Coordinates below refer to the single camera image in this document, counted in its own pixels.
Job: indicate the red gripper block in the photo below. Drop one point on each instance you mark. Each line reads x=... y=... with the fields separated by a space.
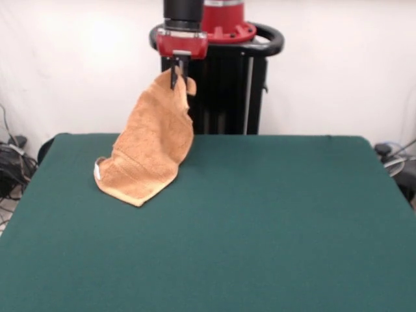
x=182 y=47

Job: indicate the tan terry towel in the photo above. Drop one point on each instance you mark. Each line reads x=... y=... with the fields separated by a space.
x=152 y=152

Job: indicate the dark green table cloth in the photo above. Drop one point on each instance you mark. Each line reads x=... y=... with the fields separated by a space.
x=227 y=227

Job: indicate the grey wheeled stand base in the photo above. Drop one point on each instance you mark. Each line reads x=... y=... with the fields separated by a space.
x=395 y=169

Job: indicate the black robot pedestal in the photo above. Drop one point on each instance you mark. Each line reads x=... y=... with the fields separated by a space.
x=227 y=97

